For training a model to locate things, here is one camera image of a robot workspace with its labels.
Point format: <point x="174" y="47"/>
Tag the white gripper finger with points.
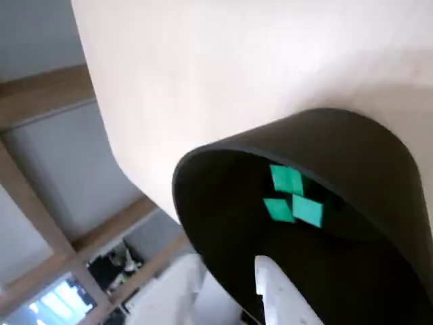
<point x="169" y="298"/>
<point x="280" y="298"/>

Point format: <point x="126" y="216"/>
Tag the black pot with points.
<point x="236" y="220"/>

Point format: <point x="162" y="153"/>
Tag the dark clutter pile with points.
<point x="111" y="267"/>

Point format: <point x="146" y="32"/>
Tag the bright screen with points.
<point x="57" y="301"/>

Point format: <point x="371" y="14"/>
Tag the wooden frame grey partition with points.
<point x="34" y="98"/>

